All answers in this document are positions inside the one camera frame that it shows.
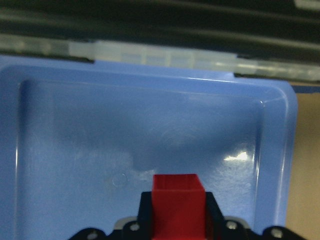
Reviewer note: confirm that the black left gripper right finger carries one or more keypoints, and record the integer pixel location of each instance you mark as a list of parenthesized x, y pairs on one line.
[(219, 227)]

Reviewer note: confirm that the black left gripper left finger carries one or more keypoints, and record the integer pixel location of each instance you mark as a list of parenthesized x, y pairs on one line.
[(138, 229)]

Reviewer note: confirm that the red block from tray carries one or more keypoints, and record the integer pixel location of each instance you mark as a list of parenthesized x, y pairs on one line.
[(178, 207)]

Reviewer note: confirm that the clear plastic storage box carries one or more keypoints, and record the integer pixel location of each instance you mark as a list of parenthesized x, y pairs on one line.
[(155, 55)]

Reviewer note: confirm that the blue plastic tray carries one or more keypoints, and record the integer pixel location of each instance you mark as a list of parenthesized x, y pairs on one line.
[(80, 142)]

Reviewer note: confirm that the black box latch handle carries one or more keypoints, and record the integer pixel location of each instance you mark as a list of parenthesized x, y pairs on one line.
[(169, 21)]

